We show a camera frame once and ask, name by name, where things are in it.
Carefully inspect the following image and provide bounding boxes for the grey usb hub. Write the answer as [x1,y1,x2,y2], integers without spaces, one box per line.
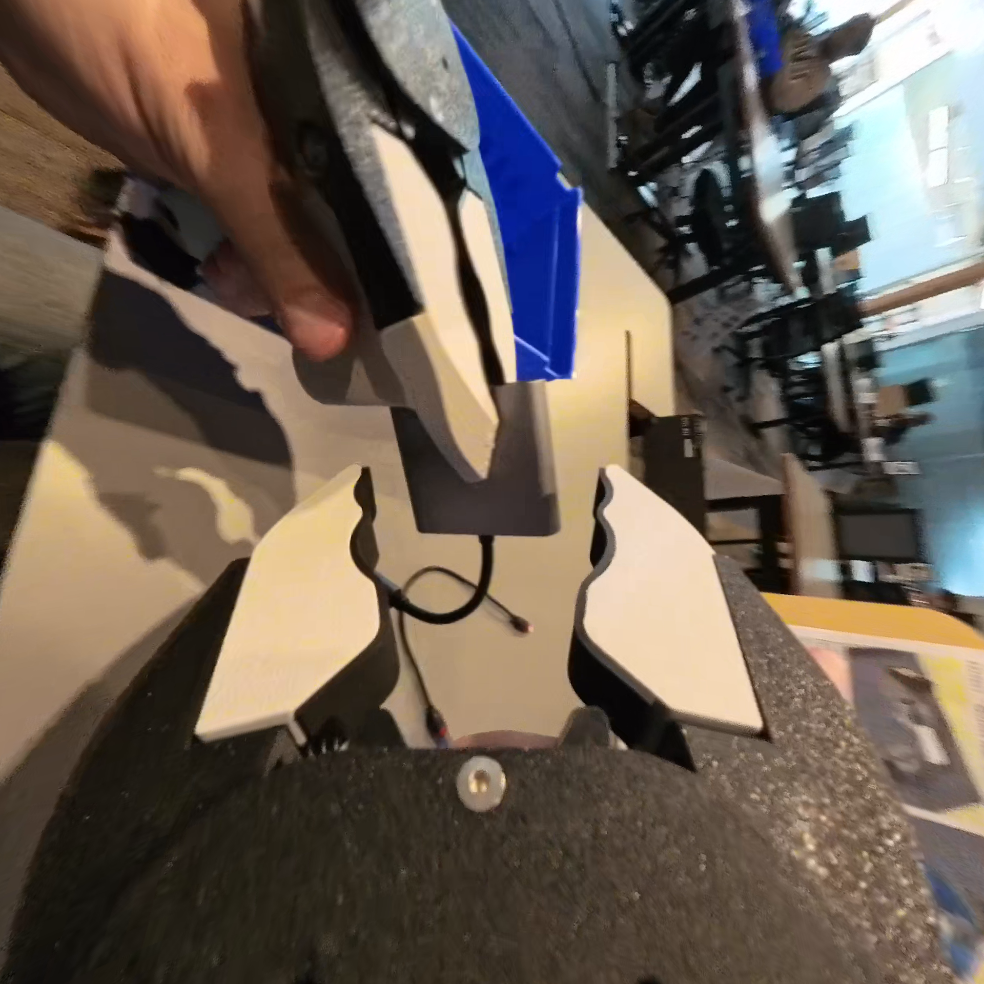
[369,380,564,624]

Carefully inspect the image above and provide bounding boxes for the person's left hand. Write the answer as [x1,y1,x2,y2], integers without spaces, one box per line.
[0,0,370,364]

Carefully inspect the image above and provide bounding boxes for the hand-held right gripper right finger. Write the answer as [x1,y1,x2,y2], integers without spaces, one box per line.
[567,463,771,753]

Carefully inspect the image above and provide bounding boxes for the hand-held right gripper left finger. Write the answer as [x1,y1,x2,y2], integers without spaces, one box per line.
[194,463,402,760]

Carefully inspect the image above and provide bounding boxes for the printed instruction sheet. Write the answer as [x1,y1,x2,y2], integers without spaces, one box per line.
[792,626,984,977]

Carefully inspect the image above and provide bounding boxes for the white office table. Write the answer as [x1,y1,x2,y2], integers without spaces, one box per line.
[703,454,837,597]

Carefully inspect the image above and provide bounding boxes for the black computer monitor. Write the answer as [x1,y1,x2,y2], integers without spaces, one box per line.
[834,507,924,566]

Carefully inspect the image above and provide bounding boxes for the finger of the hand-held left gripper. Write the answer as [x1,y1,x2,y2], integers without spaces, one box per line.
[454,188,519,387]
[294,121,502,484]

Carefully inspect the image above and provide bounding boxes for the black office chair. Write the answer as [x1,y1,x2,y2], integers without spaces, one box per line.
[615,115,770,304]

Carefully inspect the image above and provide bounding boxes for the black usb cable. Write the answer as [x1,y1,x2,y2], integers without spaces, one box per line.
[396,567,535,750]

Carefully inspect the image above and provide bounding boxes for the black box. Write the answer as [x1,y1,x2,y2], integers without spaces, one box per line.
[629,411,708,535]

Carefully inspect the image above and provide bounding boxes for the person's grey trousers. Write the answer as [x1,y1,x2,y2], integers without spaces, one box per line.
[0,206,105,370]

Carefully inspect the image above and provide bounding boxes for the blue plastic bin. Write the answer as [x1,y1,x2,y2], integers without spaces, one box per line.
[449,22,583,383]

